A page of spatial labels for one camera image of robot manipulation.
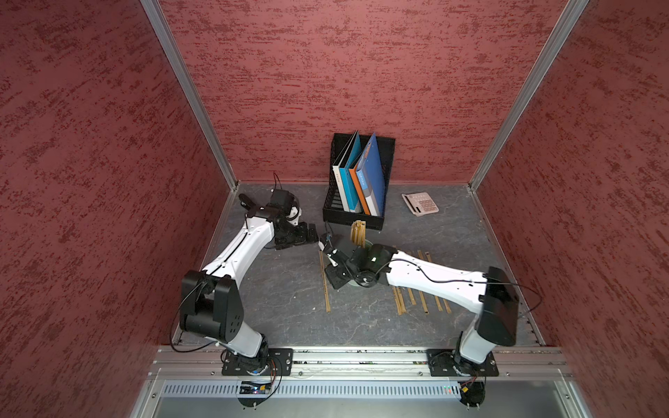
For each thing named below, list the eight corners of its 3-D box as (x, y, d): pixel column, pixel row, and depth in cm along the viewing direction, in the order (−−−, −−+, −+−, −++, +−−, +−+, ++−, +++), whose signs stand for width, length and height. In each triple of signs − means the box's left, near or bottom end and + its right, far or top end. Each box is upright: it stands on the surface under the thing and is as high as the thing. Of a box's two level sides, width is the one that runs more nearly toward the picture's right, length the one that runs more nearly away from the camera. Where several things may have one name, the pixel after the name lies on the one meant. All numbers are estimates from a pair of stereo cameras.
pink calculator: (414, 217, 111) (415, 213, 109) (402, 197, 118) (404, 193, 116) (436, 212, 113) (438, 208, 111) (423, 193, 120) (425, 189, 118)
